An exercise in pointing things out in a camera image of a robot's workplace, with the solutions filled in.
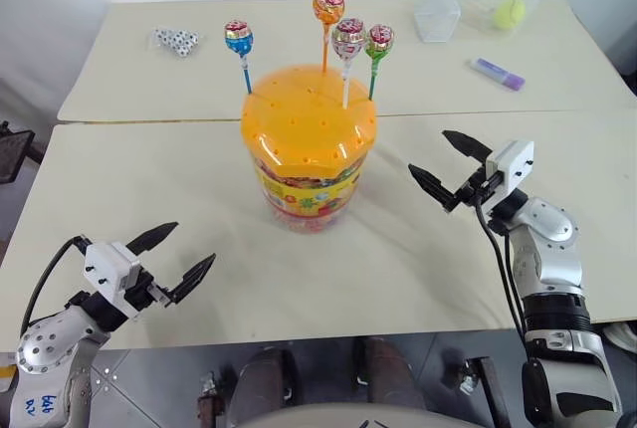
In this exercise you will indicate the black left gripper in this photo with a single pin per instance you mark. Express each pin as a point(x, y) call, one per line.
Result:
point(142, 293)

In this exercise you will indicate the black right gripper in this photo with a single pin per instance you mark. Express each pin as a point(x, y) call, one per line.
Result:
point(473, 189)

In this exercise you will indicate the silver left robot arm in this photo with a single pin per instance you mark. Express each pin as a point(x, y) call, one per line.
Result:
point(45, 343)

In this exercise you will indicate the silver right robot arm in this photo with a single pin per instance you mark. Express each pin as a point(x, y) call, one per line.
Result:
point(552, 234)

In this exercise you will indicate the green-wrapped lollipop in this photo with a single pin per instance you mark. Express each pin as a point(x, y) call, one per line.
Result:
point(380, 40)

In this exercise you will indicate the orange-lidded lollipop jar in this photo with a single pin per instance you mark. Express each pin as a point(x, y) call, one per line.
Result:
point(303, 124)

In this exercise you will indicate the silver-wrapped lollipop white stick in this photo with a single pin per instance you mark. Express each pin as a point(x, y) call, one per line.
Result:
point(348, 40)

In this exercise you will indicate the orange-wrapped lollipop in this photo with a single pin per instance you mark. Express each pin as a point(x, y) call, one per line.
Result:
point(328, 5)

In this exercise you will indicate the blue-wrapped lollipop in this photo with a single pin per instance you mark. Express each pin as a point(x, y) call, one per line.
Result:
point(239, 40)

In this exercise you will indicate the purple and white marker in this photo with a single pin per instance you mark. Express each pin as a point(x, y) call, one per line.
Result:
point(497, 73)

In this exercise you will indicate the clear plastic box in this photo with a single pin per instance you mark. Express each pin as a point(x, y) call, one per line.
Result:
point(438, 20)

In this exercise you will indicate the rusty metal table leg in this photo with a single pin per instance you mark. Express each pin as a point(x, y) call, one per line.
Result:
point(214, 403)
point(490, 393)

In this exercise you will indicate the clear plastic cup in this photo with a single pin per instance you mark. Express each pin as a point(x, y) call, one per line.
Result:
point(478, 15)

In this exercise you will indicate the dark brown rounded shape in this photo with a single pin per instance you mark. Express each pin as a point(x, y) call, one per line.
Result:
point(264, 383)
point(388, 373)

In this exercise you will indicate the yellow-green tennis ball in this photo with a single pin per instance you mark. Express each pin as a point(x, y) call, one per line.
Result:
point(508, 14)

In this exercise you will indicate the black framed object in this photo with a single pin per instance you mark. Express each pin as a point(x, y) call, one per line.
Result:
point(12, 154)

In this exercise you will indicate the bag of soccer-ball candies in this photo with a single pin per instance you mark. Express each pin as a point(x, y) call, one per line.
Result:
point(174, 40)

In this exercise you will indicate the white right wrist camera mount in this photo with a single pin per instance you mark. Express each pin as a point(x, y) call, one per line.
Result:
point(515, 164)

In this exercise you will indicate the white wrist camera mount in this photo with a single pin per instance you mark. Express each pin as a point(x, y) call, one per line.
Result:
point(515, 164)
point(107, 264)

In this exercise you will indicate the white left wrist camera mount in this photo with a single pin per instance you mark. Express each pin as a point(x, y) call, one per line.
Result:
point(107, 264)

